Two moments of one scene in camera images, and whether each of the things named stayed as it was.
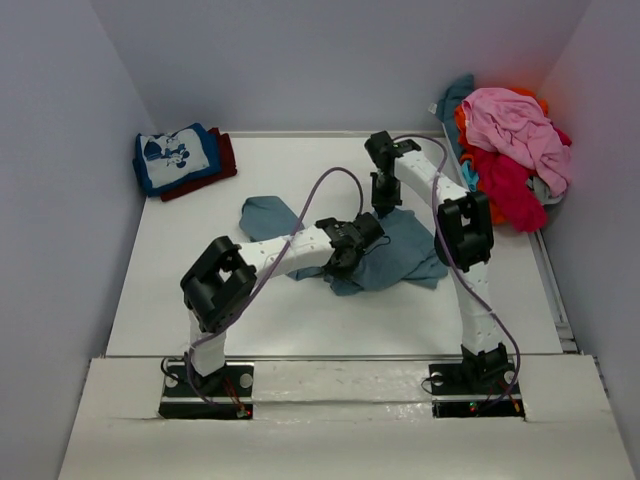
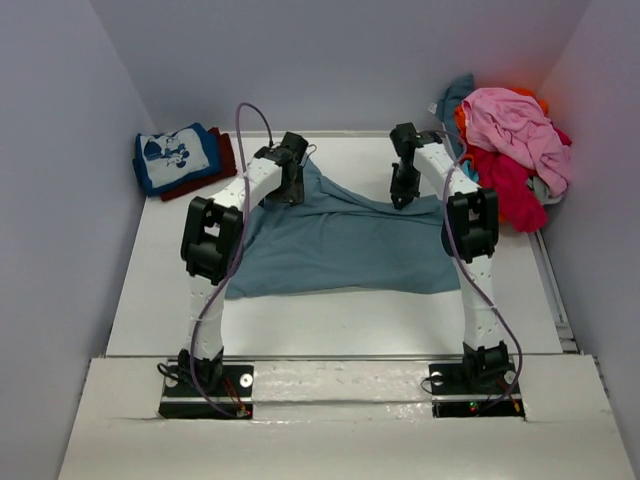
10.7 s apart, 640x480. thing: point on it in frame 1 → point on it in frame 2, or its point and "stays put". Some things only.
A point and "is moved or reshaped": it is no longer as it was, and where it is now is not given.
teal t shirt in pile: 458,88 stays put
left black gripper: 336,274 → 294,194
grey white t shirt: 543,191 stays put
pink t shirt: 512,124 stays put
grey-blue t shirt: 406,251 is moved or reshaped
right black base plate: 463,390 stays put
